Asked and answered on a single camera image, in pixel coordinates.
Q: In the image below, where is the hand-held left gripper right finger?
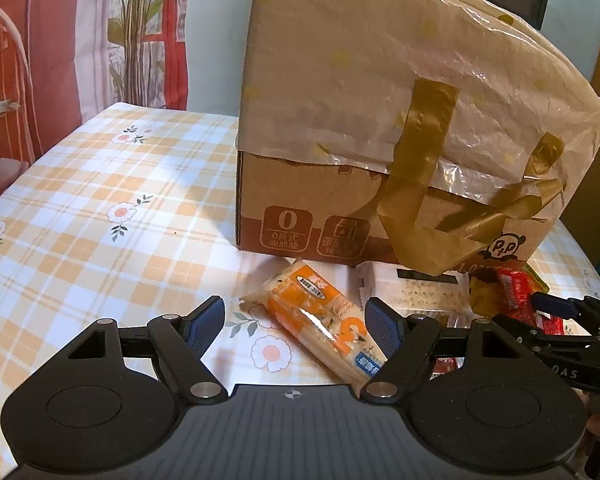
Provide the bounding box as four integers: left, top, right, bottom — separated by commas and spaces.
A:
362, 297, 521, 406

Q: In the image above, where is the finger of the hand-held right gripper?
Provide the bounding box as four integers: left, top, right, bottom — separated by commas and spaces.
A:
495, 315, 600, 348
532, 292, 600, 333

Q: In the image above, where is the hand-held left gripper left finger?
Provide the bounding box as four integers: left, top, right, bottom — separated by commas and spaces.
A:
67, 296, 228, 407

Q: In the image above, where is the bright red snack packet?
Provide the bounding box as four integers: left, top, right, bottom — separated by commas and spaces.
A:
495, 267, 563, 335

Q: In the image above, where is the orange and white snack packet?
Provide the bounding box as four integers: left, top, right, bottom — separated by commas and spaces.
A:
240, 257, 388, 393

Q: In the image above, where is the cardboard box with plastic liner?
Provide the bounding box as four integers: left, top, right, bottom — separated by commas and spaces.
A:
235, 0, 600, 278

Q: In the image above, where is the clear cracker packet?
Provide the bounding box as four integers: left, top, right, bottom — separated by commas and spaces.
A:
355, 260, 471, 328

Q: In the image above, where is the plaid floral tablecloth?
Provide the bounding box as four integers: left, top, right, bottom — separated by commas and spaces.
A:
0, 101, 600, 411

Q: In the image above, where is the wooden door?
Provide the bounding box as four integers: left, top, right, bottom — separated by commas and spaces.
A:
540, 0, 600, 241

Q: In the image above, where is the printed backdrop cloth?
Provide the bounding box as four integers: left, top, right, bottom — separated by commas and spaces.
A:
0, 0, 191, 216

